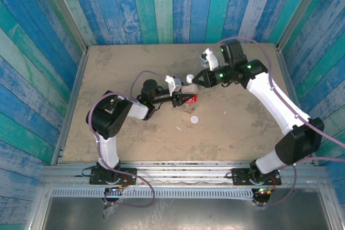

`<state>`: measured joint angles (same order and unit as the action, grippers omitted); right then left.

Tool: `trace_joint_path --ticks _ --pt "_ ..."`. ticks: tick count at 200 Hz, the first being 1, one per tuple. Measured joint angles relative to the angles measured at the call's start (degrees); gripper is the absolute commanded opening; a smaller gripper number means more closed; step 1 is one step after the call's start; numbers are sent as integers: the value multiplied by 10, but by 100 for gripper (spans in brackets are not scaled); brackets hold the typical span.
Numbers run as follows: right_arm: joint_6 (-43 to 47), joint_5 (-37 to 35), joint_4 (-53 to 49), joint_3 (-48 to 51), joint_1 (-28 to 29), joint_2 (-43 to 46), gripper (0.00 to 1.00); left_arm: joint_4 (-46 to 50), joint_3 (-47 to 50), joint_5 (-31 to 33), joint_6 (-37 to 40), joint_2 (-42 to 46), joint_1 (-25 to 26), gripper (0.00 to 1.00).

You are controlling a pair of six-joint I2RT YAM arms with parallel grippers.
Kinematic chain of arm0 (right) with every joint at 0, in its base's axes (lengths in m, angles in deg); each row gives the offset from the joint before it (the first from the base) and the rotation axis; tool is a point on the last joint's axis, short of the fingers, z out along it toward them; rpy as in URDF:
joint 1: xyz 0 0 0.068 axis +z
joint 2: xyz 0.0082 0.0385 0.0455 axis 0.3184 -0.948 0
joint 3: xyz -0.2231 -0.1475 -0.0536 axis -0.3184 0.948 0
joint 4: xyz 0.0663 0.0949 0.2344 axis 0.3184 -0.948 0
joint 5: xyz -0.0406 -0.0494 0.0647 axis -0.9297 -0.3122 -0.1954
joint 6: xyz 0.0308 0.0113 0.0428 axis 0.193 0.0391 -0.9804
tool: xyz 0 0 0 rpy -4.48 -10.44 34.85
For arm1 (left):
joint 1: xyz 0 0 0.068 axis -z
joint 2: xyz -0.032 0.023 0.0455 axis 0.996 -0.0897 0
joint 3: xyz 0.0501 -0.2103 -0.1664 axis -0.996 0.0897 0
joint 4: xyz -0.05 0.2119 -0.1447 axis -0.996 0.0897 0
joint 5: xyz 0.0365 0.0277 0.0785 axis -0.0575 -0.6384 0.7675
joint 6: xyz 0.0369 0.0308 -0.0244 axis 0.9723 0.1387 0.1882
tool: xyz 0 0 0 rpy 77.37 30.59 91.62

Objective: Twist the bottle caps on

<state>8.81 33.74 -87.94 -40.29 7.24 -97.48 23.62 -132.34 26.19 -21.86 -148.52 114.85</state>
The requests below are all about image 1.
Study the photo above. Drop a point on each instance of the white bottle cap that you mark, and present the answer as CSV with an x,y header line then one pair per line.
x,y
190,77
194,119

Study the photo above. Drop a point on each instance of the aluminium side rail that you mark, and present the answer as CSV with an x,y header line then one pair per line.
x,y
296,100
70,106

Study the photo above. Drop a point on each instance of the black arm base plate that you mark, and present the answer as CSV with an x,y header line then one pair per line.
x,y
129,176
240,176

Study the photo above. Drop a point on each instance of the small circuit board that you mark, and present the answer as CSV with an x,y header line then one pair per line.
x,y
116,189
264,190

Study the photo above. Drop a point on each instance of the aluminium cross rail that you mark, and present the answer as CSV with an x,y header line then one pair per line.
x,y
183,172

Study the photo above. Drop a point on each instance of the clear bottle with red label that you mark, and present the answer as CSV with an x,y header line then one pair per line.
x,y
190,89

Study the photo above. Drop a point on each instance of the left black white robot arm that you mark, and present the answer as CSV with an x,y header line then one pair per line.
x,y
107,150

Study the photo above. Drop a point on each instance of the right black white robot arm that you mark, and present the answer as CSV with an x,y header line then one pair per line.
x,y
280,106

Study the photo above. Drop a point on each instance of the aluminium corner post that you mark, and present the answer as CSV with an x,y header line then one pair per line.
x,y
303,12
63,12

